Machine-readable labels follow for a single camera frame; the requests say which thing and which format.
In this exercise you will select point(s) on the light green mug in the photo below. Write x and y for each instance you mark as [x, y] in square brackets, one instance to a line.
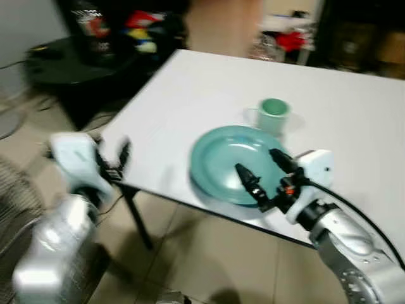
[273, 117]

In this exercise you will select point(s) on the brown cardboard box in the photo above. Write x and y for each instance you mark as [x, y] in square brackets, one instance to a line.
[392, 47]

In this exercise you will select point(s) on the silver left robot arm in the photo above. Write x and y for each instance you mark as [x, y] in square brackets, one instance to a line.
[54, 247]

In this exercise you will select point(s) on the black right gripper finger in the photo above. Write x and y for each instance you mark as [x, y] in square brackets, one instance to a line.
[252, 182]
[283, 163]

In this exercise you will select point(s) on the black low cabinet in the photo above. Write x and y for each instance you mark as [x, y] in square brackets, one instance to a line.
[82, 76]

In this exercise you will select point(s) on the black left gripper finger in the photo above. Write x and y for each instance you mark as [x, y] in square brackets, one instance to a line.
[100, 153]
[124, 155]

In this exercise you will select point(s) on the red and yellow bag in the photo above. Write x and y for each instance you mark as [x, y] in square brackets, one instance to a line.
[144, 31]

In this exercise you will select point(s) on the dark mesh floor fan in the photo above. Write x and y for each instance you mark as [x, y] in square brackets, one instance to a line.
[16, 215]

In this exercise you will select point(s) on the black table leg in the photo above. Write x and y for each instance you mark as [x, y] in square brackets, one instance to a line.
[136, 215]

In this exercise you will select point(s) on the white shelf rack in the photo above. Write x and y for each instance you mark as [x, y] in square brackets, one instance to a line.
[297, 25]

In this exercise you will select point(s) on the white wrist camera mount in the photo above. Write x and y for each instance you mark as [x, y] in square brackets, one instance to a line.
[316, 171]
[76, 161]

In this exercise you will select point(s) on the black printed snack bag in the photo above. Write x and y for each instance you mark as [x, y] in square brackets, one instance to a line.
[92, 28]

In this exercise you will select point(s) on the teal round plate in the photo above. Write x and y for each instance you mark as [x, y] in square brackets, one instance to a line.
[218, 161]

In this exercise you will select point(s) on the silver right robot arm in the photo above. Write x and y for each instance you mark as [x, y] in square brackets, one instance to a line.
[354, 253]

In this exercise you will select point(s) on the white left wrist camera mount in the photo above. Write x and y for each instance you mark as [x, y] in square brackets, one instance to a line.
[76, 161]

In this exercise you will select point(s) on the red cloth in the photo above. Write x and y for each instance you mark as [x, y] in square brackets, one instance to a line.
[291, 40]

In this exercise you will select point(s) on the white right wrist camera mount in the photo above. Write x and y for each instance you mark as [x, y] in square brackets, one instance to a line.
[316, 171]

